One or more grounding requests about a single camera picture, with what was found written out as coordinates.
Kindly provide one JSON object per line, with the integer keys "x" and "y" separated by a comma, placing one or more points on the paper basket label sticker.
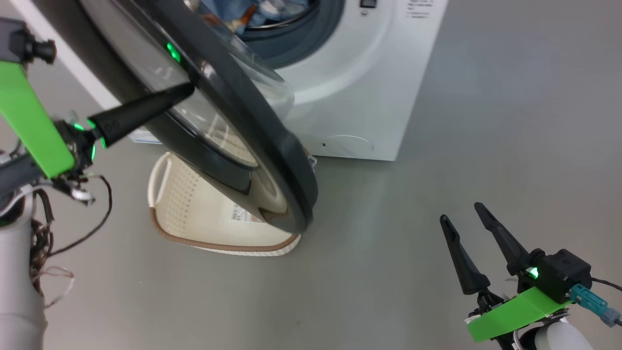
{"x": 243, "y": 214}

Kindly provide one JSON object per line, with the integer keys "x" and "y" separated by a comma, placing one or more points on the teal right camera connector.
{"x": 588, "y": 299}

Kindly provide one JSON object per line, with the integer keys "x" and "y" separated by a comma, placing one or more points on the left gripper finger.
{"x": 141, "y": 109}

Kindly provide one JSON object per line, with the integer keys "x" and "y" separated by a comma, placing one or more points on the blue energy label sticker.
{"x": 146, "y": 138}

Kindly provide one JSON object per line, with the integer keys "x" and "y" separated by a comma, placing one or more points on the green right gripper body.
{"x": 515, "y": 316}

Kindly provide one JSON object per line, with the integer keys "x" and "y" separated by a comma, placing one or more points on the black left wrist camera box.
{"x": 14, "y": 41}

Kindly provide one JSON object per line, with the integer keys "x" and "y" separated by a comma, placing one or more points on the white front-load washing machine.
{"x": 364, "y": 97}

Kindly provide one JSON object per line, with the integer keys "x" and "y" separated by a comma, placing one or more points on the cream perforated basket brown rim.
{"x": 194, "y": 218}

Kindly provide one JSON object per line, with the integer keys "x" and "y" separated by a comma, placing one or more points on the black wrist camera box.
{"x": 14, "y": 41}
{"x": 563, "y": 274}

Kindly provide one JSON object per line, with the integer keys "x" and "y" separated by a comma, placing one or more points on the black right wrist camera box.
{"x": 563, "y": 274}

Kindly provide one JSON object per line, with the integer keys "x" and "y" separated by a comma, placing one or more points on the dark round glass washer door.
{"x": 272, "y": 160}

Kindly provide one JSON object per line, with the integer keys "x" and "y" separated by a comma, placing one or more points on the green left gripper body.
{"x": 29, "y": 116}

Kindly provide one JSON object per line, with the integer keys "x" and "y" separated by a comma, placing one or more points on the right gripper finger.
{"x": 464, "y": 262}
{"x": 508, "y": 243}

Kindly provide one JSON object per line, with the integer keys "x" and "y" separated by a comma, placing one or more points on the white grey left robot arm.
{"x": 19, "y": 301}

